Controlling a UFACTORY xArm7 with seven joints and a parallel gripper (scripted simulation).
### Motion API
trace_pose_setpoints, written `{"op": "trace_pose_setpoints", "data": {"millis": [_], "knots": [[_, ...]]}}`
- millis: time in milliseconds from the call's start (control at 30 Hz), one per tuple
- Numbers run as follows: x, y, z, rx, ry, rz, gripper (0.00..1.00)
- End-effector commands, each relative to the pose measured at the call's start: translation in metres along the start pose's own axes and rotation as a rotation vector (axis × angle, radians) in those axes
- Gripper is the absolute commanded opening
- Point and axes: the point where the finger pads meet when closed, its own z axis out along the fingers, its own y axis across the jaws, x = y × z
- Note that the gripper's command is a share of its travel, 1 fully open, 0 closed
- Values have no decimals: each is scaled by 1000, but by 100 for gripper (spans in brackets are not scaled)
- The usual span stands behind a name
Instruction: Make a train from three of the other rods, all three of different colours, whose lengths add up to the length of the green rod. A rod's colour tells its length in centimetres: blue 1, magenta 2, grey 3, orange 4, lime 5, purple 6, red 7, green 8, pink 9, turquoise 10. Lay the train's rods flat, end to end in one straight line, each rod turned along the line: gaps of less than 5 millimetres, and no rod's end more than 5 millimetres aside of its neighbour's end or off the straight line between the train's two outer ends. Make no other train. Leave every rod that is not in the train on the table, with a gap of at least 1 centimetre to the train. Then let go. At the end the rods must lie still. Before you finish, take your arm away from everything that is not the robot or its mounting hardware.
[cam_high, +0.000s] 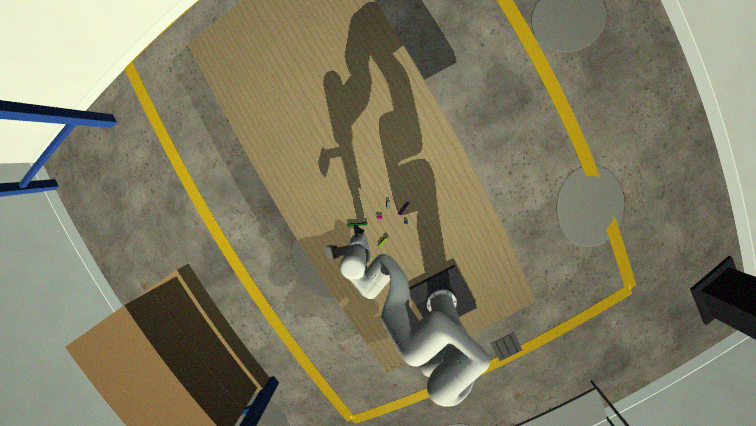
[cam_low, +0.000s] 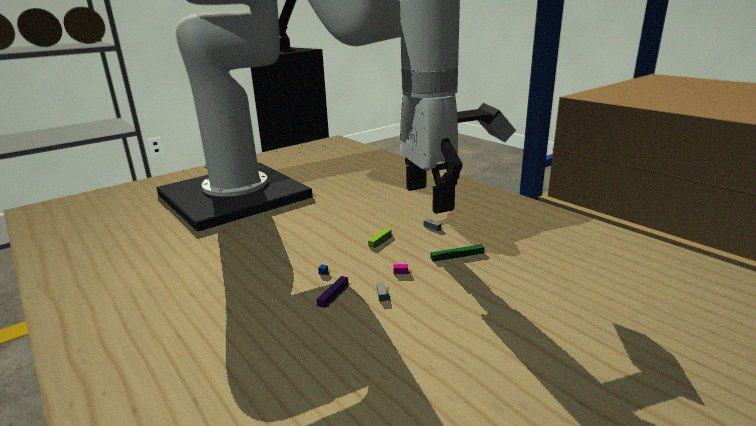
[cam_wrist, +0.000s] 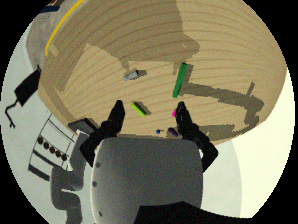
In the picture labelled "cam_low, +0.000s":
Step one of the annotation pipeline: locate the purple rod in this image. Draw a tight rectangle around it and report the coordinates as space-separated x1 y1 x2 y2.
316 276 348 308

